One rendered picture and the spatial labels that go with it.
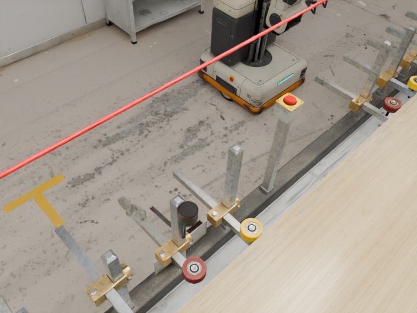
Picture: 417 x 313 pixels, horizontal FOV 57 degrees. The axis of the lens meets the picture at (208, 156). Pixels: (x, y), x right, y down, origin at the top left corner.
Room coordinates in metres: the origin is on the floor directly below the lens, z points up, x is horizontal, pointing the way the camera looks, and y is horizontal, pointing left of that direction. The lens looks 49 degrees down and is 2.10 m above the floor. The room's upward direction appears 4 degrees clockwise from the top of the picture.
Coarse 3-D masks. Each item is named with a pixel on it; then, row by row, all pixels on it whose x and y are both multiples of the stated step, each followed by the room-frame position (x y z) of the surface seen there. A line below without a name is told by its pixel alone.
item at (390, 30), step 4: (388, 28) 2.24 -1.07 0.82; (392, 28) 2.24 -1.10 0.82; (388, 32) 2.23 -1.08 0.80; (392, 32) 2.22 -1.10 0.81; (396, 32) 2.20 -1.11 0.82; (400, 32) 2.20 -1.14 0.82; (396, 36) 2.20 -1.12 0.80; (400, 36) 2.18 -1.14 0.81; (412, 40) 2.13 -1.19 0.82; (412, 44) 2.12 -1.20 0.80
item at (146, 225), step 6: (120, 198) 0.82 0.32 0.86; (126, 198) 0.83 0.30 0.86; (120, 204) 0.81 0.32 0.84; (126, 204) 0.80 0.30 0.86; (138, 222) 0.73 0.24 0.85; (144, 222) 0.73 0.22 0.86; (150, 222) 0.73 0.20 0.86; (144, 228) 0.70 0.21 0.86; (150, 228) 0.70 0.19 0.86; (150, 234) 0.68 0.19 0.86; (156, 234) 0.68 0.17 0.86; (156, 240) 0.66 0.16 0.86; (162, 240) 0.66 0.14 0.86; (174, 258) 0.59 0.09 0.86; (180, 258) 0.59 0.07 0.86; (180, 264) 0.57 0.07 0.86
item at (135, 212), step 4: (132, 204) 0.80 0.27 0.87; (136, 204) 0.80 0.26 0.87; (132, 208) 0.78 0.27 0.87; (136, 208) 0.77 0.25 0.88; (140, 208) 0.78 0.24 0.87; (128, 212) 0.75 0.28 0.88; (132, 212) 0.76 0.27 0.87; (136, 212) 0.75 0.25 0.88; (140, 212) 0.76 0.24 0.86; (144, 212) 0.76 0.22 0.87; (128, 216) 0.74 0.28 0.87; (132, 216) 0.74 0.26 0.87; (136, 216) 0.74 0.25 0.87; (140, 216) 0.74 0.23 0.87; (144, 216) 0.74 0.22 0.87
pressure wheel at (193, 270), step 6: (192, 258) 0.57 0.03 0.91; (198, 258) 0.58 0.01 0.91; (186, 264) 0.55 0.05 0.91; (192, 264) 0.56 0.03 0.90; (198, 264) 0.56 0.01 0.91; (204, 264) 0.56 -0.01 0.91; (186, 270) 0.53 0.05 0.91; (192, 270) 0.53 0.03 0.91; (198, 270) 0.54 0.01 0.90; (204, 270) 0.54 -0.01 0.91; (186, 276) 0.51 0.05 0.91; (192, 276) 0.51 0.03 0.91; (198, 276) 0.51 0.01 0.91; (204, 276) 0.52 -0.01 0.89; (192, 282) 0.50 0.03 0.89; (198, 282) 0.51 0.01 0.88
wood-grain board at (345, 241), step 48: (384, 144) 1.16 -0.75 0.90; (336, 192) 0.89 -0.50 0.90; (384, 192) 0.90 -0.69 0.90; (288, 240) 0.67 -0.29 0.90; (336, 240) 0.68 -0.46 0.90; (384, 240) 0.69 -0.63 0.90; (240, 288) 0.49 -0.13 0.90; (288, 288) 0.50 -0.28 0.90; (336, 288) 0.51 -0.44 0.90; (384, 288) 0.52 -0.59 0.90
